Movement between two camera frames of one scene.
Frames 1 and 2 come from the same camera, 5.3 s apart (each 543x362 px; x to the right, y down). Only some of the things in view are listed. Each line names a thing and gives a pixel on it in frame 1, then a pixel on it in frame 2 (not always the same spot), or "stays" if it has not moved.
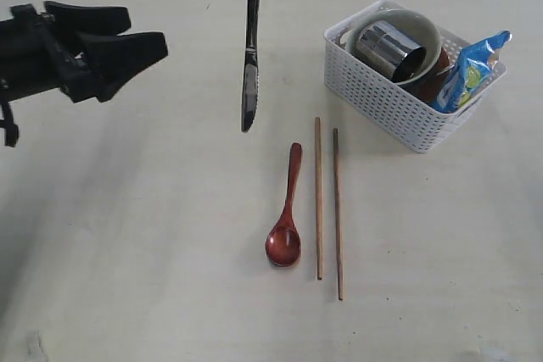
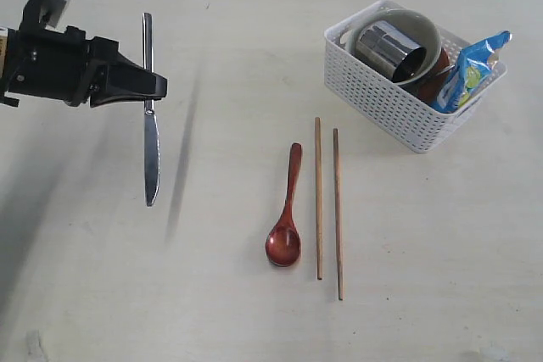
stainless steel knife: [250, 69] -> [151, 125]
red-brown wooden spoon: [283, 243] stays
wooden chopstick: [319, 198] stays
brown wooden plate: [429, 86] stays
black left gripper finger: [118, 58] -> [125, 80]
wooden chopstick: [338, 211] stays
